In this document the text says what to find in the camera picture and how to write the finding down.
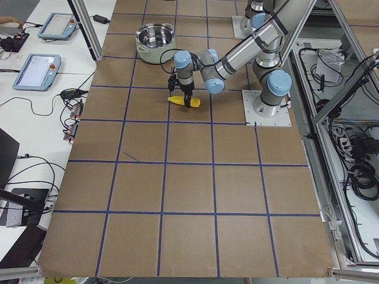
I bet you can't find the brown paper table mat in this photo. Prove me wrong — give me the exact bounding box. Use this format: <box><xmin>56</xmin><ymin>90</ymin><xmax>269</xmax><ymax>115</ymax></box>
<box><xmin>38</xmin><ymin>1</ymin><xmax>333</xmax><ymax>277</ymax></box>

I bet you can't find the blue teach pendant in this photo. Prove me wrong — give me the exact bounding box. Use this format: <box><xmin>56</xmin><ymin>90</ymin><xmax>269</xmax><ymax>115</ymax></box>
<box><xmin>37</xmin><ymin>12</ymin><xmax>77</xmax><ymax>40</ymax></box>
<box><xmin>12</xmin><ymin>54</ymin><xmax>61</xmax><ymax>91</ymax></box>

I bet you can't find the aluminium frame post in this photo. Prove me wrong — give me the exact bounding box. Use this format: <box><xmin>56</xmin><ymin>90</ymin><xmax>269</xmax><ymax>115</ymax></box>
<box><xmin>67</xmin><ymin>0</ymin><xmax>104</xmax><ymax>62</ymax></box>

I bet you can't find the near blue teach pendant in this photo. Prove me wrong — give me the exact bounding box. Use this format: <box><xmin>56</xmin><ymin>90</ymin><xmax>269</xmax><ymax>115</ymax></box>
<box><xmin>12</xmin><ymin>54</ymin><xmax>61</xmax><ymax>91</ymax></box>

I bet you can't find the far blue teach pendant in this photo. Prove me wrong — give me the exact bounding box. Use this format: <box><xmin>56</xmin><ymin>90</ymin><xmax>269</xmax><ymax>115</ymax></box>
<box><xmin>37</xmin><ymin>12</ymin><xmax>77</xmax><ymax>40</ymax></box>

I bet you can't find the pale green steel pot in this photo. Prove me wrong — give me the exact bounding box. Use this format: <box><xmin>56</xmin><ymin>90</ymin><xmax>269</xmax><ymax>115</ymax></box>
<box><xmin>135</xmin><ymin>23</ymin><xmax>176</xmax><ymax>64</ymax></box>

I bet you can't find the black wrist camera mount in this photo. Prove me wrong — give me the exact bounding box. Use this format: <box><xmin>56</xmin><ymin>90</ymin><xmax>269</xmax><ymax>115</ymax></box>
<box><xmin>168</xmin><ymin>67</ymin><xmax>178</xmax><ymax>92</ymax></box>

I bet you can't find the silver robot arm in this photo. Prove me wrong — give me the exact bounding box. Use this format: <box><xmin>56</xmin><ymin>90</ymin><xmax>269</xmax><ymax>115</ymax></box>
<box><xmin>240</xmin><ymin>0</ymin><xmax>276</xmax><ymax>36</ymax></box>
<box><xmin>169</xmin><ymin>0</ymin><xmax>314</xmax><ymax>118</ymax></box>

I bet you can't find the yellow corn cob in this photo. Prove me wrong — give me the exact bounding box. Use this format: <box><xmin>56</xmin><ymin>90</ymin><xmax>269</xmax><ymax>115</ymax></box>
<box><xmin>168</xmin><ymin>96</ymin><xmax>201</xmax><ymax>108</ymax></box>

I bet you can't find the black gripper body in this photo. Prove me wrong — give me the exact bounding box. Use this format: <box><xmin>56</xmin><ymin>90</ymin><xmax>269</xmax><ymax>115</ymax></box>
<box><xmin>181</xmin><ymin>83</ymin><xmax>194</xmax><ymax>95</ymax></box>

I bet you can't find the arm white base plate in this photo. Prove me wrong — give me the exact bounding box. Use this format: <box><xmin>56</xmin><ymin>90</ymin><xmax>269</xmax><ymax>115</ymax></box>
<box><xmin>232</xmin><ymin>16</ymin><xmax>253</xmax><ymax>39</ymax></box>
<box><xmin>242</xmin><ymin>90</ymin><xmax>292</xmax><ymax>127</ymax></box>

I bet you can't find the black power adapter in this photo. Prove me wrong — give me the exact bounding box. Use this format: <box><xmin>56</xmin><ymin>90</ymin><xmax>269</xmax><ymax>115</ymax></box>
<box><xmin>92</xmin><ymin>14</ymin><xmax>110</xmax><ymax>24</ymax></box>

